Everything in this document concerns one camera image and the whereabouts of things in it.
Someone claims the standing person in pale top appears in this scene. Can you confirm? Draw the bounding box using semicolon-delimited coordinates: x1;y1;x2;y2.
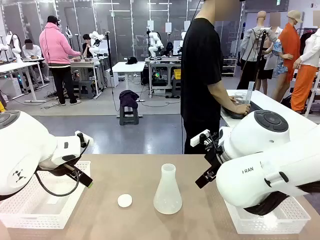
257;11;285;92

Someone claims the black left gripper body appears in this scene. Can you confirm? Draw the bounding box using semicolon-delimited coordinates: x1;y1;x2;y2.
37;161;80;177

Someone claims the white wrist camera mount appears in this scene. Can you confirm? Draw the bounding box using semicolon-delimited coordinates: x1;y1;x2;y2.
74;129;95;148
190;128;211;148

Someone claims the dark purple cloth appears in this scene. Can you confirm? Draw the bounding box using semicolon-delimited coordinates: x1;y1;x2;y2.
118;89;140;110

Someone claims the mannequin with orange trousers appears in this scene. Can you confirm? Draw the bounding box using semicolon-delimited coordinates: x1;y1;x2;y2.
290;24;320;114

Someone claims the person's right forearm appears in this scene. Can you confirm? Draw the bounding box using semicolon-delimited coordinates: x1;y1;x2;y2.
208;82;240;114

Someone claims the white shoe rack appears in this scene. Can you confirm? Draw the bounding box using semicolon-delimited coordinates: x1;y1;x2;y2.
221;57;238;78

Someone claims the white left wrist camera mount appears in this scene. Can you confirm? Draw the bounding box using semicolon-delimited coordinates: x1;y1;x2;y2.
74;129;95;148

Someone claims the black tripod stand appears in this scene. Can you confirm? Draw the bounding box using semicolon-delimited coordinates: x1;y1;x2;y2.
104;31;114;89
249;27;270;91

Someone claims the long white desk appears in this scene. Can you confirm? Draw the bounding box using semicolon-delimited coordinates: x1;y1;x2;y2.
0;61;47;104

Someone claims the person in pink hoodie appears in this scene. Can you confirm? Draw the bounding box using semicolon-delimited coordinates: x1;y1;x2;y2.
38;15;82;106

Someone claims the mannequin in orange jacket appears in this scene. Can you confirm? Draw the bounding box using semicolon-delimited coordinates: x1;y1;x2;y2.
271;9;305;104

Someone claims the seated person in black shirt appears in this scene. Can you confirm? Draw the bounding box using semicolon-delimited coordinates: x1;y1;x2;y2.
81;33;95;59

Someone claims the clear plastic graduated cylinder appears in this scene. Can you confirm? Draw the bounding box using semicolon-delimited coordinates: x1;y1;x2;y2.
246;81;254;106

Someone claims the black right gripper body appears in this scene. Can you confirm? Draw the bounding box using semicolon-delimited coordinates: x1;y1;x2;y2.
203;139;226;168

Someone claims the grey step stool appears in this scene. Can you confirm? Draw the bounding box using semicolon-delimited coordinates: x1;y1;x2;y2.
119;104;140;126
78;79;96;100

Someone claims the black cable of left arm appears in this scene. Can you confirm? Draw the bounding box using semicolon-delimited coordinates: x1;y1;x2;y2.
34;169;84;198

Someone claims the person in black t-shirt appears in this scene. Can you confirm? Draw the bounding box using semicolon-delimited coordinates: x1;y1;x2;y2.
180;0;225;155

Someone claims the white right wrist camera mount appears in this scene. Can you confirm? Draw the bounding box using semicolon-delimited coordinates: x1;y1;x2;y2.
190;128;211;148

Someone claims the small white desk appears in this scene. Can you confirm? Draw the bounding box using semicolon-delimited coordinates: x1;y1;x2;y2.
111;61;146;104

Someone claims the translucent plastic conical flask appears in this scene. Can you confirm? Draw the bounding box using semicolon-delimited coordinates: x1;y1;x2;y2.
153;163;183;215

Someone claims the mannequin in grey jacket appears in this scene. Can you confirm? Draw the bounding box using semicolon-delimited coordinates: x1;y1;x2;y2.
236;10;279;91

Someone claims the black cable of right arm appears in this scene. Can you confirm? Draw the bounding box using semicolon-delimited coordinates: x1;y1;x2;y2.
246;185;320;216

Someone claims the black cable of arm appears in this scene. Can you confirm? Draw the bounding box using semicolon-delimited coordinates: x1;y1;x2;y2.
246;185;320;216
34;169;84;198

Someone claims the person's right hand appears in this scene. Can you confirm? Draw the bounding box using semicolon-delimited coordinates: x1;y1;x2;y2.
233;103;252;116

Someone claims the black tray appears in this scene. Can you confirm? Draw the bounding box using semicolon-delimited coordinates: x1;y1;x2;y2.
221;99;265;120

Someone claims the white perforated plastic basket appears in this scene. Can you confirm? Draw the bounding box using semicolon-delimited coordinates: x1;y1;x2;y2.
0;160;92;230
223;194;312;235

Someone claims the seated person in white shirt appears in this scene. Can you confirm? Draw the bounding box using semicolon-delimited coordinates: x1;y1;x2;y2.
21;38;51;85

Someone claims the white round cap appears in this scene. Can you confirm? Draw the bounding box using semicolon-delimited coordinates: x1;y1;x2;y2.
117;193;133;208

